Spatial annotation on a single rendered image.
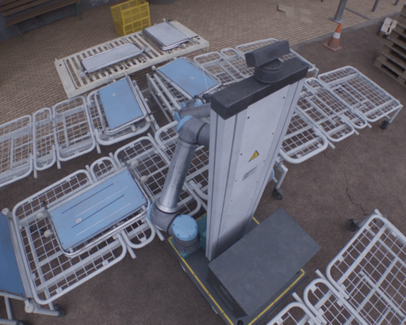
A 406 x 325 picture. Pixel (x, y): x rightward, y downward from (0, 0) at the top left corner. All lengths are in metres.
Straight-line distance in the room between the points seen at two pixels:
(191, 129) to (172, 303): 1.45
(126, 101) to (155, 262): 1.57
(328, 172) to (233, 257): 1.84
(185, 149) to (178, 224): 0.45
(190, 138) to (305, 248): 0.88
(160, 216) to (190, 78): 1.71
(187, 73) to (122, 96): 0.77
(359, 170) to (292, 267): 1.98
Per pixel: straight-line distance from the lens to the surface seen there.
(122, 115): 2.47
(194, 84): 2.72
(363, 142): 3.53
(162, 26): 3.84
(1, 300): 2.83
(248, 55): 0.63
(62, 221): 2.01
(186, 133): 1.31
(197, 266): 1.89
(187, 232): 1.48
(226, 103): 0.60
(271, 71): 0.66
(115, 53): 3.29
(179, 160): 1.36
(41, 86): 4.62
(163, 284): 2.22
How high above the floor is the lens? 2.17
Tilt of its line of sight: 54 degrees down
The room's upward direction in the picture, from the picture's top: straight up
